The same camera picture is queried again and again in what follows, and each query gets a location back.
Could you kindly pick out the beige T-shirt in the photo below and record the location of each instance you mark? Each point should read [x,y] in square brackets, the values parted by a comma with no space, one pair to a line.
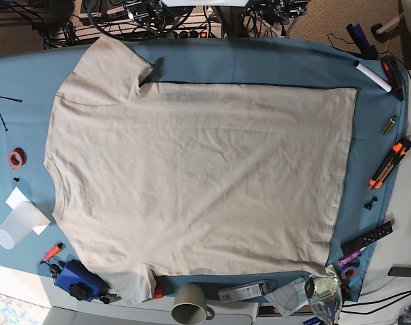
[165,179]

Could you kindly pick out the black power strip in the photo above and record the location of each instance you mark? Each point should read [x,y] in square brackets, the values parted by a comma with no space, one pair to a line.
[190,34]

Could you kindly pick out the red cube block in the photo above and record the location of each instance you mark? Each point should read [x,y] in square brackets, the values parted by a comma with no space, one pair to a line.
[159,292]

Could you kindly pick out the black white packaged item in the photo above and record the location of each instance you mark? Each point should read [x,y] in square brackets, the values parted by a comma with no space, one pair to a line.
[246,291]

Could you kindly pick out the grey ceramic mug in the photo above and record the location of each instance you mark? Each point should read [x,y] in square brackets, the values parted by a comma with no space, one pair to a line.
[190,306]

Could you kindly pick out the folded paper map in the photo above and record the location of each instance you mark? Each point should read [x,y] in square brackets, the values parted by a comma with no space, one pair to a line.
[289,298]

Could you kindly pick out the purple pen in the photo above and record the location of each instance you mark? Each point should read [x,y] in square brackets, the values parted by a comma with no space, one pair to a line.
[351,257]

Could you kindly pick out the small black screws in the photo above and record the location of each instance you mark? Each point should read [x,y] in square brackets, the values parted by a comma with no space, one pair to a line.
[369,205]

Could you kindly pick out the black remote control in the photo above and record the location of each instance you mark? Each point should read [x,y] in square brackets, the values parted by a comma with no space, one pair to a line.
[367,239]

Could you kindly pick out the orange marker pen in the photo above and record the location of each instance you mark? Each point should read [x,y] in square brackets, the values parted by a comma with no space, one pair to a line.
[52,252]

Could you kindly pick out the blue box with knob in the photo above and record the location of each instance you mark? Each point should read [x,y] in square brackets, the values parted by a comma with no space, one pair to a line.
[75,279]

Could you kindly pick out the wine glass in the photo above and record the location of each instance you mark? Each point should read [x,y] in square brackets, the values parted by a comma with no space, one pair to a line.
[324,297]

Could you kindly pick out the purple tape roll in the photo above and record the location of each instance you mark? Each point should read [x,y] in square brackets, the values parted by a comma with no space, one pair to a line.
[349,271]

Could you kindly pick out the orange black utility knife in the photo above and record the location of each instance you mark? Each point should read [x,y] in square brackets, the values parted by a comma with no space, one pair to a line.
[390,161]

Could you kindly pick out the white marker pen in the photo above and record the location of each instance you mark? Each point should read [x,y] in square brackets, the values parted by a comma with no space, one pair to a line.
[372,76]

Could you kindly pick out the red tape roll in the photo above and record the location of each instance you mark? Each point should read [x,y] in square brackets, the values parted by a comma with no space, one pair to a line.
[17,158]

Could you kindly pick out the translucent plastic cup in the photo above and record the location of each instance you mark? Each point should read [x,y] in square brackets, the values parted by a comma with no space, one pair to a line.
[20,222]

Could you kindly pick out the white paper sheet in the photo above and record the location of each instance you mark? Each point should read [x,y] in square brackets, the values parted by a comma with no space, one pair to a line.
[16,197]

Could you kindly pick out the green yellow highlighter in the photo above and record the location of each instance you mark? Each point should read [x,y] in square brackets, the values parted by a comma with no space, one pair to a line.
[389,125]

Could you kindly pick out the blue table cloth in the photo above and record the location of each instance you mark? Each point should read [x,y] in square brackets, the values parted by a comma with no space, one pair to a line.
[29,83]

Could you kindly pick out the orange black tool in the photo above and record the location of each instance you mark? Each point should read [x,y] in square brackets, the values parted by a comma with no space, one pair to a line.
[391,70]

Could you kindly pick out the black phone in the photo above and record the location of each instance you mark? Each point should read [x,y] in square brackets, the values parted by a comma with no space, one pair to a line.
[400,271]

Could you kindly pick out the blue black handle tool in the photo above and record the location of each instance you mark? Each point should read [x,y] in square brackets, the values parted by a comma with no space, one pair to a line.
[367,50]

